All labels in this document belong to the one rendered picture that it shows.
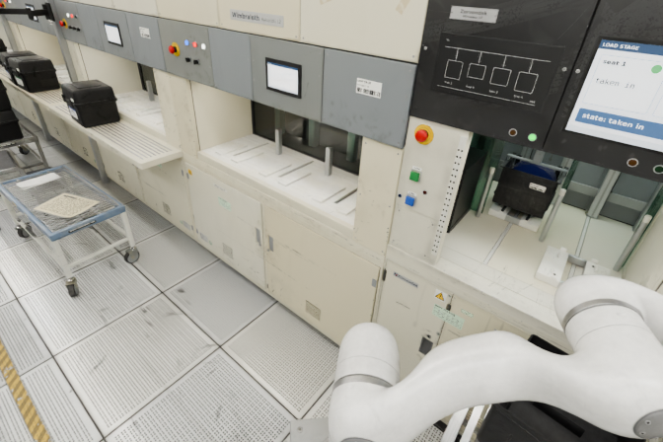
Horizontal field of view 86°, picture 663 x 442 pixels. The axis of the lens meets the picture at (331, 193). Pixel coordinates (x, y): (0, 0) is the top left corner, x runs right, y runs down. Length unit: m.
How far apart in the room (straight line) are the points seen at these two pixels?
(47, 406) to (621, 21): 2.52
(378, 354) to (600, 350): 0.33
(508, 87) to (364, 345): 0.75
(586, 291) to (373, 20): 0.94
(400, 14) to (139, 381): 2.01
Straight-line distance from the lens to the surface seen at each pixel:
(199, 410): 2.04
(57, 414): 2.28
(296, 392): 2.03
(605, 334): 0.62
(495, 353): 0.63
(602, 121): 1.07
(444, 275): 1.40
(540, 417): 1.27
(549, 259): 1.59
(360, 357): 0.70
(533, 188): 1.71
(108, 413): 2.18
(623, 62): 1.05
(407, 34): 1.18
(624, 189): 2.09
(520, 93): 1.08
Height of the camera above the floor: 1.75
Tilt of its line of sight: 30 degrees down
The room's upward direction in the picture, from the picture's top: 4 degrees clockwise
